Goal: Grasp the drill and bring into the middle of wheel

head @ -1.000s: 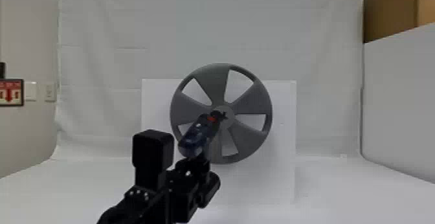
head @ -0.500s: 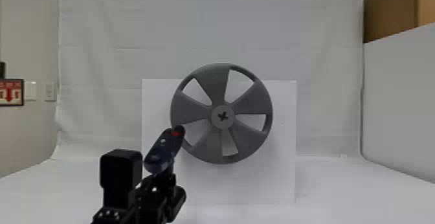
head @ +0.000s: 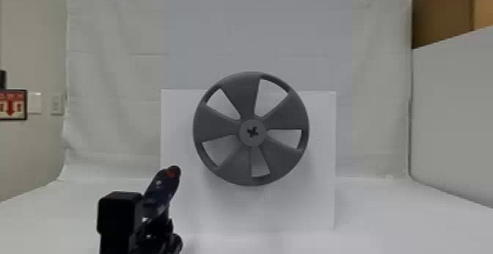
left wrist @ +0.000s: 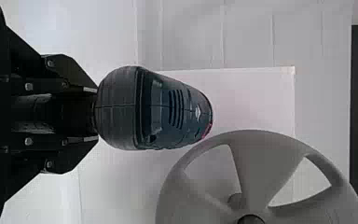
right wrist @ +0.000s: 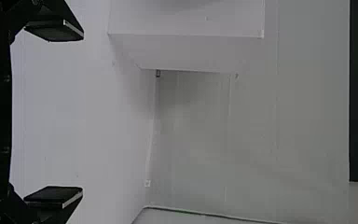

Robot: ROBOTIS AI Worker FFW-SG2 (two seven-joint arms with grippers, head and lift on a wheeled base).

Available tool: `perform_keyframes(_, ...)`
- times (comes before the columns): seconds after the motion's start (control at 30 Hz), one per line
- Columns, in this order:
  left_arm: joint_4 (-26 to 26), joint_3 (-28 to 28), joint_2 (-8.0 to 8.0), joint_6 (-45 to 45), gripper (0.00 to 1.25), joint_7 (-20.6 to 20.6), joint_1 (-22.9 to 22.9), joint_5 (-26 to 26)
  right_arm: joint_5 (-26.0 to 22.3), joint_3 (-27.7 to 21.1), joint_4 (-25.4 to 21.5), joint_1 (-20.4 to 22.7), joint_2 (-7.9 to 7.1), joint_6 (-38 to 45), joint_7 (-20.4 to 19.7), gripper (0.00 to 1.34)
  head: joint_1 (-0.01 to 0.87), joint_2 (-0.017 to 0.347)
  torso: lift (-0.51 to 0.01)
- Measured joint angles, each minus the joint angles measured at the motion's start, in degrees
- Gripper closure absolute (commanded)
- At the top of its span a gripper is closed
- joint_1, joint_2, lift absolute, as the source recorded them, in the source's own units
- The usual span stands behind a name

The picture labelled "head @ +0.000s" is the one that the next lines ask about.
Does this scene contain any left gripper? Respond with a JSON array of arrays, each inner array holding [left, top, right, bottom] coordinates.
[[130, 207, 184, 254]]

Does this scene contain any grey wheel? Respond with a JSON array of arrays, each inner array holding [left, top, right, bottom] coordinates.
[[191, 70, 310, 187]]

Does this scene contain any white panel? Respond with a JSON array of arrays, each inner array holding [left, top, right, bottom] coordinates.
[[409, 25, 493, 209], [160, 89, 337, 234]]

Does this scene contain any brown cupboard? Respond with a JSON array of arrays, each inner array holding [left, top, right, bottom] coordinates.
[[412, 0, 493, 49]]

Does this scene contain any red wall sign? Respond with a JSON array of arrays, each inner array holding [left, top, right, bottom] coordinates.
[[0, 89, 29, 121]]

